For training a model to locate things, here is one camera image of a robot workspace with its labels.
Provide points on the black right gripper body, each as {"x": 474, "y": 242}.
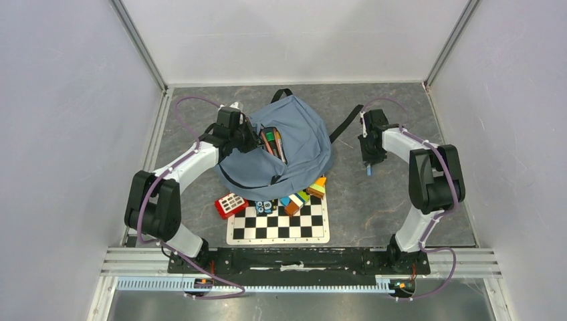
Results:
{"x": 370, "y": 154}

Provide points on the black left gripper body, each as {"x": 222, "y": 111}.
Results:
{"x": 244, "y": 138}

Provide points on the orange yellow marker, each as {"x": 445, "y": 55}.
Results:
{"x": 279, "y": 143}

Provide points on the blue grey backpack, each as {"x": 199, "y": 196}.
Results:
{"x": 305, "y": 142}

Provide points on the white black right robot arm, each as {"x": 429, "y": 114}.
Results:
{"x": 435, "y": 180}

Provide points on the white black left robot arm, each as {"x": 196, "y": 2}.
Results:
{"x": 154, "y": 202}

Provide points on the red toy block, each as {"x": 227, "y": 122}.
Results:
{"x": 230, "y": 205}

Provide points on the blue owl toy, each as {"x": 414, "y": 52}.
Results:
{"x": 265, "y": 208}

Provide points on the multicolour toy brick stack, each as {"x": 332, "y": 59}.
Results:
{"x": 293, "y": 203}

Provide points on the black white chess mat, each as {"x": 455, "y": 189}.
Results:
{"x": 309, "y": 226}

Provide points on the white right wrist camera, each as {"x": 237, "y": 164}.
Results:
{"x": 363, "y": 124}

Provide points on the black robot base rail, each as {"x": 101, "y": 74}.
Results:
{"x": 228, "y": 272}

